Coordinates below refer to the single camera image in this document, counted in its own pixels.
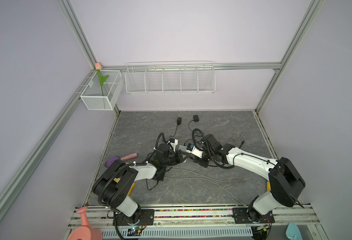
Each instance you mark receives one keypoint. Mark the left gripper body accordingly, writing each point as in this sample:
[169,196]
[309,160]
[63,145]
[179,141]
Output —
[174,159]

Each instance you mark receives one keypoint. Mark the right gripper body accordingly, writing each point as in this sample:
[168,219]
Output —
[206,156]

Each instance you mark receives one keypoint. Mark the black power adapter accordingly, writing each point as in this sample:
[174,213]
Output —
[195,119]
[179,121]

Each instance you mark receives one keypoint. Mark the black network switch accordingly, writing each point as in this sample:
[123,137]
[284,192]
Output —
[160,174]

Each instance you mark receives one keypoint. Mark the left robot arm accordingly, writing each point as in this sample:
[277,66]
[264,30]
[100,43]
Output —
[113,186]

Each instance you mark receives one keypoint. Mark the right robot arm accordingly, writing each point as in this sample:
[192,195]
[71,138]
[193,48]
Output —
[285,181]

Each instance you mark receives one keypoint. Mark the purple pink toy shovel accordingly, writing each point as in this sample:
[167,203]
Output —
[110,161]

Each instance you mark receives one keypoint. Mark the white mesh box basket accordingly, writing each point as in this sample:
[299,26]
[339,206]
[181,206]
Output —
[92,94]

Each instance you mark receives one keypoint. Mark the pink watering can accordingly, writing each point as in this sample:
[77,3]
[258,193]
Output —
[86,231]

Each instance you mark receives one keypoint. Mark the light blue toy scoop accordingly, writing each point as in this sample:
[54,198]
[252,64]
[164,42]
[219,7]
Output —
[293,232]

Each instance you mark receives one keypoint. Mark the artificial tulip flower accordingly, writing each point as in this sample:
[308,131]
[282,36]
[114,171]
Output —
[102,78]

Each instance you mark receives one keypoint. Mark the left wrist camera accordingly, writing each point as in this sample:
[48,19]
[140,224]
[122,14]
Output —
[174,144]

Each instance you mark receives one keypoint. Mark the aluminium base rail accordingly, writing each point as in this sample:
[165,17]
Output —
[203,222]

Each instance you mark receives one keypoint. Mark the white wire wall basket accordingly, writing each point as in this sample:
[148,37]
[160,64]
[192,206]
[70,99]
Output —
[180,77]

